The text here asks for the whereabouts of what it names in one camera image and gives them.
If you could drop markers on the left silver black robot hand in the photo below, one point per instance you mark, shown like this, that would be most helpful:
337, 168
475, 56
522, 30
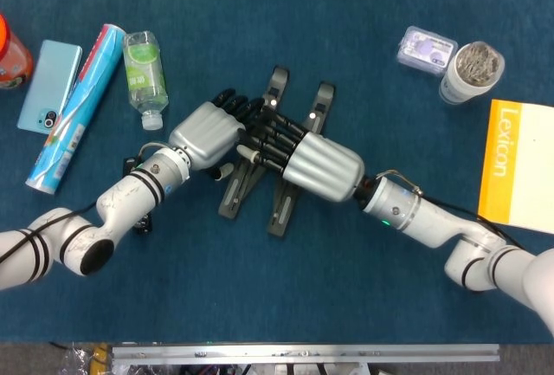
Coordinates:
203, 128

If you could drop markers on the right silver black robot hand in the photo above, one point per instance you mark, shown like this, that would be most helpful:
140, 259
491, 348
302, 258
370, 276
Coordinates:
324, 167

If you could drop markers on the black folding laptop stand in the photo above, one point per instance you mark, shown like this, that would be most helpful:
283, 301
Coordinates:
283, 210

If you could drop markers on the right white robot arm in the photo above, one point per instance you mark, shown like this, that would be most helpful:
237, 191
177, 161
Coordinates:
433, 223

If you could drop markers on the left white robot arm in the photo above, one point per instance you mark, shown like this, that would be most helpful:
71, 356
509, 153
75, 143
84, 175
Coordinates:
125, 197

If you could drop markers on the clear water bottle green label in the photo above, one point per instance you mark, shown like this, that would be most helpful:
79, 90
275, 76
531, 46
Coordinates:
145, 76

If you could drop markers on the black stapler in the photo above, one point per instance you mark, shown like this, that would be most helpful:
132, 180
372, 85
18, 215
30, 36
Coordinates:
130, 165

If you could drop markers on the blue cling film tube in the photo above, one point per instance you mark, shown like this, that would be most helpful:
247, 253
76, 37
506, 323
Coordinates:
82, 106

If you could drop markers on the blue carpet table cover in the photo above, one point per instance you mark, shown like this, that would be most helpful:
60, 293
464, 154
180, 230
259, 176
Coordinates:
277, 2

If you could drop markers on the clear purple plastic box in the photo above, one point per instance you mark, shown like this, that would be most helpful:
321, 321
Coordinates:
424, 50

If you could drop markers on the light blue smartphone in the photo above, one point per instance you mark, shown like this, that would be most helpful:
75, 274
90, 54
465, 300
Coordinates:
47, 85

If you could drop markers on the white cup of paper clips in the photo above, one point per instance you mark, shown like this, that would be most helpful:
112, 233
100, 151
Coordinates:
472, 67

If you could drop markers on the yellow white Lexicon book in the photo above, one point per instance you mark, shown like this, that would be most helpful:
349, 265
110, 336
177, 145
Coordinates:
519, 163

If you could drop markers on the red snack canister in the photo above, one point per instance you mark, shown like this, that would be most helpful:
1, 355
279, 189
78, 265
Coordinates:
13, 59

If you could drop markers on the clear plastic bag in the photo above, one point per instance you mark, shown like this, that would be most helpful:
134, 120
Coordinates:
75, 360

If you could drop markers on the aluminium frame rail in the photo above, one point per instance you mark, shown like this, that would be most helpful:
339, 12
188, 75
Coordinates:
303, 352

